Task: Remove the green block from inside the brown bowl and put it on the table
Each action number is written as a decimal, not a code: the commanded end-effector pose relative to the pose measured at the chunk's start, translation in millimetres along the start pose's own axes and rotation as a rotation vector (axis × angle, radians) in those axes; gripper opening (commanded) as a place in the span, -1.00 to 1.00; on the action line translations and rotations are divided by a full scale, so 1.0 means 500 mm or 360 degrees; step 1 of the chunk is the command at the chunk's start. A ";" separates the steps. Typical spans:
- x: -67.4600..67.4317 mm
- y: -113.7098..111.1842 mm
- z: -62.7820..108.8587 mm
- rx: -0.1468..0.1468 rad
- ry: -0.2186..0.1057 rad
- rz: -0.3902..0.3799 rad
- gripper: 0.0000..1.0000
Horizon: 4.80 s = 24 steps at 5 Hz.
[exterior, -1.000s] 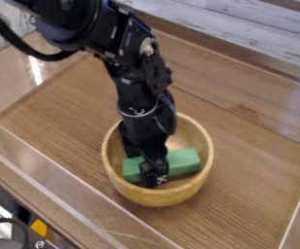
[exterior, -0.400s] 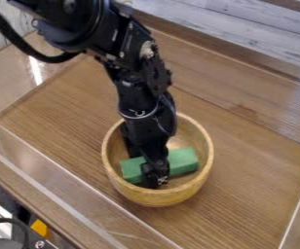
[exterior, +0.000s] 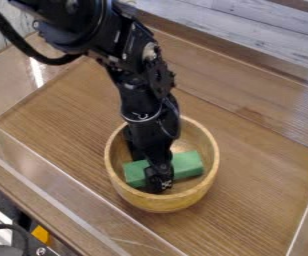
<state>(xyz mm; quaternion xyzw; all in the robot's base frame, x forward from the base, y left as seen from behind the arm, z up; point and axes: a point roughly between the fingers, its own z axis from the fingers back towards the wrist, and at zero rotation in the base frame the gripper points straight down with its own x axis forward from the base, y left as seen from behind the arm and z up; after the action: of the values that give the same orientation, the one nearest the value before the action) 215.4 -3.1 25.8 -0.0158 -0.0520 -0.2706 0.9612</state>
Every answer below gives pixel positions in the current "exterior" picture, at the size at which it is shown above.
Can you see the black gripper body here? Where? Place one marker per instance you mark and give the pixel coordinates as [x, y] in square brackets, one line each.
[159, 126]

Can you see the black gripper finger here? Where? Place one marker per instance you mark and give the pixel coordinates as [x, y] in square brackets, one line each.
[158, 178]
[135, 142]

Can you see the green rectangular block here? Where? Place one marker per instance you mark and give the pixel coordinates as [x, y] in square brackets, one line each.
[186, 163]

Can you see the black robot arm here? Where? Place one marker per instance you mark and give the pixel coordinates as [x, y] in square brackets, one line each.
[102, 30]

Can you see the brown wooden bowl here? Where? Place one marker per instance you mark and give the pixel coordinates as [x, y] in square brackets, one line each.
[189, 190]

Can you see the clear acrylic tray wall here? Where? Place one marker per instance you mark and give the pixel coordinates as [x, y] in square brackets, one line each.
[52, 175]

